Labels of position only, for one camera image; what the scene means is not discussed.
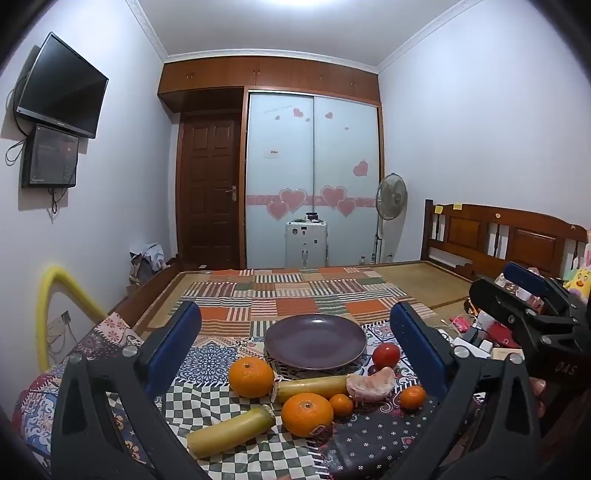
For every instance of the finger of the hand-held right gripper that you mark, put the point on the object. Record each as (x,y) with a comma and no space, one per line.
(498,304)
(526,274)

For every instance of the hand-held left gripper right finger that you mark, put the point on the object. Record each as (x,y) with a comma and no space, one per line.
(418,350)

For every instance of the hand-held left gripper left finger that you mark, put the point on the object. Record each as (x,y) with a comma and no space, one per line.
(175,350)

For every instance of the red tomato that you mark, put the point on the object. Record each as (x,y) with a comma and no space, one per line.
(386,356)

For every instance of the small tangerine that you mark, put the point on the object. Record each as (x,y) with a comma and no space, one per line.
(341,404)
(412,397)

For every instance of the peeled pomelo segment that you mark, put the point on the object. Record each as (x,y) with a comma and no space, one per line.
(371,385)

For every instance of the large orange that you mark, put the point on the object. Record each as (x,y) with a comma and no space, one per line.
(307,414)
(251,377)

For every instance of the yellow banana piece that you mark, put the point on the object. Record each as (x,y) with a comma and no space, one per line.
(231,431)
(309,388)

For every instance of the dark purple plate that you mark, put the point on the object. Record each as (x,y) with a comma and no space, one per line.
(314,339)

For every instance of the person's right hand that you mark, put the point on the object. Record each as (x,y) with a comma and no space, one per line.
(538,386)

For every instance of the red packet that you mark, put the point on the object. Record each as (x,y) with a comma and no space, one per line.
(503,334)

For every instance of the multi-pattern printed quilt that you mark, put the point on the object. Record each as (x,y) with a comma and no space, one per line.
(207,364)

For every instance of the wooden bed headboard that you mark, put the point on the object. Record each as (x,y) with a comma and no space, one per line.
(508,235)

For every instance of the white charger block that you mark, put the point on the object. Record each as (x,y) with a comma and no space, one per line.
(473,344)

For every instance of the yellow plush toy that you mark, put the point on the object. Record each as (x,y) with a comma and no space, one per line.
(579,281)

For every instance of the woven straw mat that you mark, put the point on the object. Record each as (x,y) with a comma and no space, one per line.
(415,281)

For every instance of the pile of clothes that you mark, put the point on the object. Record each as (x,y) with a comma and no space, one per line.
(147,261)

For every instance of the striped patchwork blanket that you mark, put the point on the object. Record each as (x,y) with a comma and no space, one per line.
(300,295)

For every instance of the yellow foam tube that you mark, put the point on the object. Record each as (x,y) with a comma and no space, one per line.
(46,300)

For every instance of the standing electric fan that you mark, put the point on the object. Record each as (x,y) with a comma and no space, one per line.
(391,198)

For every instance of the white metal box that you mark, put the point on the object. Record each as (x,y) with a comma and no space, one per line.
(305,244)

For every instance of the brown wooden door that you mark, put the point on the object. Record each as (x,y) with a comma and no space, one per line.
(207,194)

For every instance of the heart-decorated sliding wardrobe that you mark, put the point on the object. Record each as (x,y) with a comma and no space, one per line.
(314,157)

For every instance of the brown overhead cabinet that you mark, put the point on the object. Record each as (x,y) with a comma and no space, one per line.
(268,74)

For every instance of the white wall socket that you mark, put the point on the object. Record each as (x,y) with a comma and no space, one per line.
(59,324)

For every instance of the small black wall monitor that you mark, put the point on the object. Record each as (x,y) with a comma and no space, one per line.
(50,157)

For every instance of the wall-mounted black television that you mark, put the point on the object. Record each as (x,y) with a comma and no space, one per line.
(60,87)

